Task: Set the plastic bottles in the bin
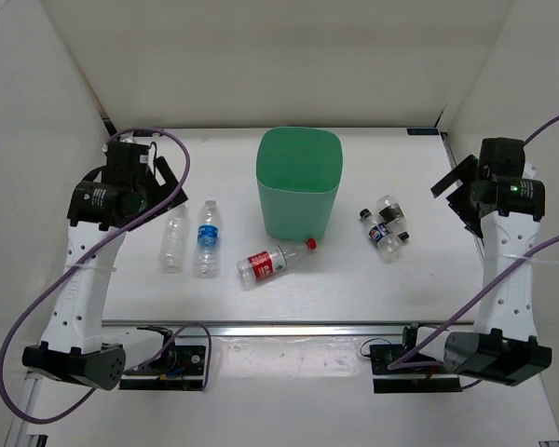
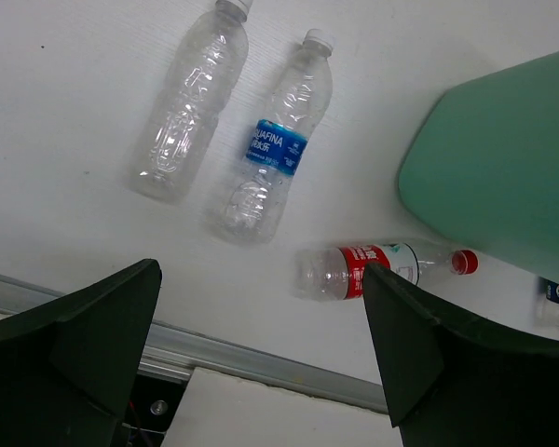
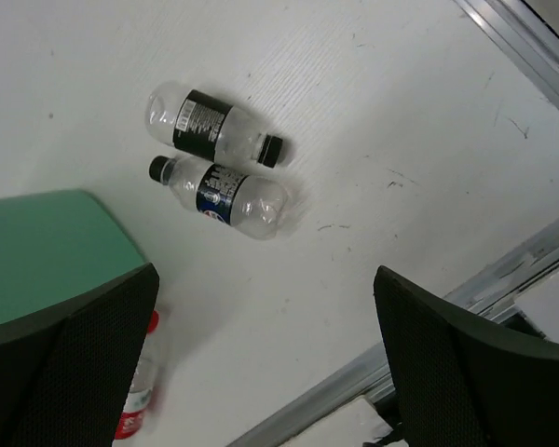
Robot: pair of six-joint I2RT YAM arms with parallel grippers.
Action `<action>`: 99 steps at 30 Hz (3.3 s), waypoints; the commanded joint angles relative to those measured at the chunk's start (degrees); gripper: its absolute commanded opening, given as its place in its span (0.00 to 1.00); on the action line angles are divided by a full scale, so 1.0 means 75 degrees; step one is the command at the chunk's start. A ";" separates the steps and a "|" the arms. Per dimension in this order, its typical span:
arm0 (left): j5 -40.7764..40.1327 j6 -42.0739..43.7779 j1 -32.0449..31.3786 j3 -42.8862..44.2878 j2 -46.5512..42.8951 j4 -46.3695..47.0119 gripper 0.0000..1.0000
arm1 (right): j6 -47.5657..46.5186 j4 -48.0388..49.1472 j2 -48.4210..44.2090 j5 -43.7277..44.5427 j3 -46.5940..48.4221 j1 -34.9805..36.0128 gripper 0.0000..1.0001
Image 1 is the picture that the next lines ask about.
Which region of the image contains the small black label bottle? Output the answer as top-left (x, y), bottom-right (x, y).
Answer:
top-left (376, 195), bottom-right (410, 242)

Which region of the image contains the small pepsi bottle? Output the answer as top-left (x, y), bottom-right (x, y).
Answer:
top-left (359, 209), bottom-right (402, 263)

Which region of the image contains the blue label water bottle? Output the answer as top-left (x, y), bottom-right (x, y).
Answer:
top-left (193, 198), bottom-right (221, 278)

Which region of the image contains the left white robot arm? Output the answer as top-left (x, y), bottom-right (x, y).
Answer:
top-left (22, 137), bottom-right (187, 390)

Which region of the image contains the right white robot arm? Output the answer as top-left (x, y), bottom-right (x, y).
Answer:
top-left (388, 138), bottom-right (552, 386)

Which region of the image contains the green plastic bin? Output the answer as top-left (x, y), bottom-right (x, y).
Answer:
top-left (255, 127), bottom-right (343, 240)

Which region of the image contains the clear unlabelled plastic bottle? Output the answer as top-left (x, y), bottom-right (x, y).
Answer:
top-left (158, 205), bottom-right (188, 273)

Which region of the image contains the red label plastic bottle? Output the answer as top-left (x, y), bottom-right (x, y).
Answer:
top-left (236, 238), bottom-right (318, 290)

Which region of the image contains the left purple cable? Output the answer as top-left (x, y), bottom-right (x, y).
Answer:
top-left (0, 127), bottom-right (211, 425)

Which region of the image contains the purple cable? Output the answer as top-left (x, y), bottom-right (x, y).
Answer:
top-left (0, 127), bottom-right (211, 425)
top-left (386, 107), bottom-right (559, 390)

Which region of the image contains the aluminium rail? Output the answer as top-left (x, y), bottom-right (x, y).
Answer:
top-left (102, 319), bottom-right (476, 338)

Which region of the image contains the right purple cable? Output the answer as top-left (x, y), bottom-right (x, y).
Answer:
top-left (386, 107), bottom-right (559, 390)

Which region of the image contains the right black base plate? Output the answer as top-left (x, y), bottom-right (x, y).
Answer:
top-left (359, 337), bottom-right (462, 395)

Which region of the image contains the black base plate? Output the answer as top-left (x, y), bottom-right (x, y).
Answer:
top-left (359, 337), bottom-right (462, 395)
top-left (118, 342), bottom-right (209, 392)

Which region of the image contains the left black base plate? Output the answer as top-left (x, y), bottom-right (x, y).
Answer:
top-left (118, 342), bottom-right (209, 392)

